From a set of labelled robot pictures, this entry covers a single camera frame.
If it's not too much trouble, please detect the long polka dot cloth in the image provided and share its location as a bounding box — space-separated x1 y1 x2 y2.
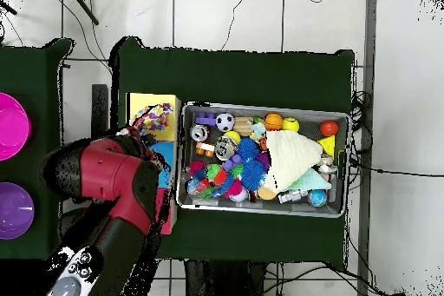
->
131 102 175 135

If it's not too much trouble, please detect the cream knitted cloth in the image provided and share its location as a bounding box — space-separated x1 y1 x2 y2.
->
262 128 324 194

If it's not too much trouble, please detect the wooden box with three holes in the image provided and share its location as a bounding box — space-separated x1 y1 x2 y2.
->
124 91 183 236

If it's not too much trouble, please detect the clear mesh bin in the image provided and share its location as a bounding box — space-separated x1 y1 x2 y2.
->
175 101 351 220

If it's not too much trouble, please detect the crushed red drink can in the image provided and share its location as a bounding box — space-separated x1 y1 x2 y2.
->
189 124 210 144

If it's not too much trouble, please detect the black and white soccer ball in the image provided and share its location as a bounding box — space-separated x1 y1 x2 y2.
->
215 112 237 133

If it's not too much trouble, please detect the yellow tennis ball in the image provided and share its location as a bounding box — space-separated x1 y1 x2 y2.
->
223 130 241 146

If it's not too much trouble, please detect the blue spiky rubber ball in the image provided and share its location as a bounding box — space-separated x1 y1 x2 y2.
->
238 137 260 161
240 161 268 193

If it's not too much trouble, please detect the pink plastic bowl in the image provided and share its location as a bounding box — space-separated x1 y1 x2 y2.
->
0 91 32 162

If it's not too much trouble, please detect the orange toy basketball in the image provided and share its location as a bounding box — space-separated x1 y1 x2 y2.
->
264 112 284 132

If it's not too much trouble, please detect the black rod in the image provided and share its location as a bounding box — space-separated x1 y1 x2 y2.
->
65 0 100 26

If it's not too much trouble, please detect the purple plastic bowl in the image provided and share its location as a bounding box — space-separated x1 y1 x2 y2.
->
0 181 36 241

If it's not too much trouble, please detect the yellow smiley ball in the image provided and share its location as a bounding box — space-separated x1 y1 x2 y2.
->
282 116 300 134

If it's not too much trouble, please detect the mint green cloth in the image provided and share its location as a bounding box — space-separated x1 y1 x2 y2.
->
287 167 333 192

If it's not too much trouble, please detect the yellow cheese wedge toy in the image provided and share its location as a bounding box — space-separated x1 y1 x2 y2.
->
318 135 336 157

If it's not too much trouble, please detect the red ball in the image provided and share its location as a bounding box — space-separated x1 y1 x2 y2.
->
319 120 340 137

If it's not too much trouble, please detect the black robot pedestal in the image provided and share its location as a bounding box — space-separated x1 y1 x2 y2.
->
183 260 278 296

